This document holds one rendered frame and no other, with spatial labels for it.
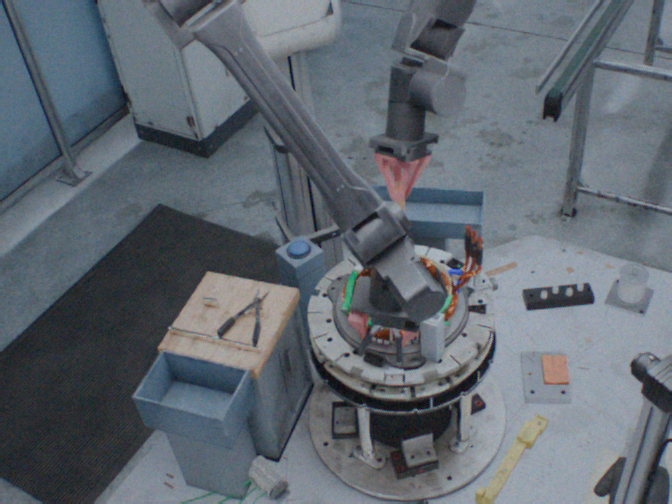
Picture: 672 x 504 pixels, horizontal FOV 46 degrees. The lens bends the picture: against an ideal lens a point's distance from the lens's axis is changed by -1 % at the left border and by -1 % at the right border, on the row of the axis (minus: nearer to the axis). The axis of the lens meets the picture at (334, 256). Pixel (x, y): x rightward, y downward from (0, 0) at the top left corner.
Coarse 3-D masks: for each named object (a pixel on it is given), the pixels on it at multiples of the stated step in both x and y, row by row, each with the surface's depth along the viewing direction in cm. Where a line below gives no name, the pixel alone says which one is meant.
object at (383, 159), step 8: (376, 152) 118; (384, 152) 118; (392, 152) 117; (376, 160) 119; (384, 160) 118; (392, 160) 117; (384, 168) 119; (408, 168) 116; (384, 176) 120; (408, 176) 117; (392, 184) 121; (400, 184) 119; (392, 192) 121; (400, 192) 120; (392, 200) 122; (400, 200) 121
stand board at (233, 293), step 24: (216, 288) 149; (240, 288) 149; (264, 288) 148; (288, 288) 147; (192, 312) 145; (216, 312) 145; (264, 312) 144; (288, 312) 144; (168, 336) 141; (216, 336) 140; (240, 336) 140; (264, 336) 139; (216, 360) 136; (240, 360) 136; (264, 360) 137
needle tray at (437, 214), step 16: (384, 192) 168; (416, 192) 167; (432, 192) 166; (448, 192) 165; (464, 192) 164; (480, 192) 163; (416, 208) 167; (432, 208) 167; (448, 208) 166; (464, 208) 166; (480, 208) 165; (416, 224) 159; (432, 224) 158; (448, 224) 157; (464, 224) 156; (480, 224) 156; (416, 240) 164; (432, 240) 163; (448, 240) 172
